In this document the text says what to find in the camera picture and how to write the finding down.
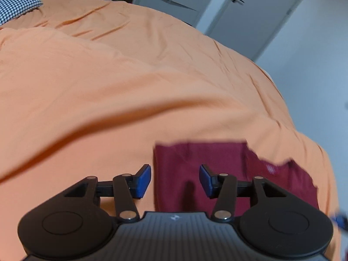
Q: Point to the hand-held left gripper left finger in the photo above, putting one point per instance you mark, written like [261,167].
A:
[143,180]

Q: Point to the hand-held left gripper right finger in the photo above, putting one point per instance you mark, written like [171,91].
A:
[205,180]

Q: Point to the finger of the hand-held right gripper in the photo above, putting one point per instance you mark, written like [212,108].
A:
[340,219]

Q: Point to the maroon garment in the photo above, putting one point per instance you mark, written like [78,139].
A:
[176,165]

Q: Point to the orange bedsheet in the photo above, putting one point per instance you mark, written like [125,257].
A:
[108,87]

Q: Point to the grey door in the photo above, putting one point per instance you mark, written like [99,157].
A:
[258,13]

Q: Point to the checked pillow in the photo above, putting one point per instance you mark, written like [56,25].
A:
[16,5]

